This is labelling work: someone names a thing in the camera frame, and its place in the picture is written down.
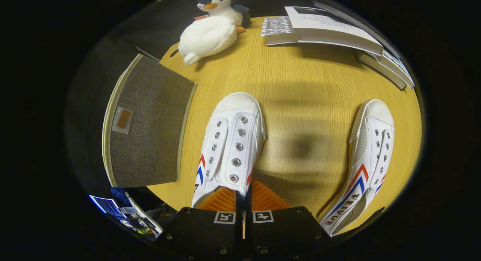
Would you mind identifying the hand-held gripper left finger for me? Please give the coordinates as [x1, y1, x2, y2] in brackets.
[162, 186, 245, 261]

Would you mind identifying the navy white penguin plush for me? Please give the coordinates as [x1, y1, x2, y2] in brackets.
[194, 0, 251, 33]

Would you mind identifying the blue cloth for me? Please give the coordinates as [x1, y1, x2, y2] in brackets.
[111, 187, 130, 207]

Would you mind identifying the white duck plush toy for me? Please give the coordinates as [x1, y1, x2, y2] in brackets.
[178, 15, 238, 65]

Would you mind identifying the grey fabric storage box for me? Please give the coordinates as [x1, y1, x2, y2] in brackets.
[102, 53, 197, 188]

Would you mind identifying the white book with black print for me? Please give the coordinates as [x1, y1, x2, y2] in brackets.
[370, 49, 415, 89]

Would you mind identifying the grey patterned book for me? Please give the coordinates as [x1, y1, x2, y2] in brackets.
[261, 16, 299, 46]

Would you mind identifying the white canvas shoe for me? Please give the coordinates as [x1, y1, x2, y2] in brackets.
[191, 92, 266, 209]
[319, 99, 395, 237]

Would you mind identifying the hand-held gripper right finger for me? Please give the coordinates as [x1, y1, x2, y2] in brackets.
[244, 180, 335, 261]

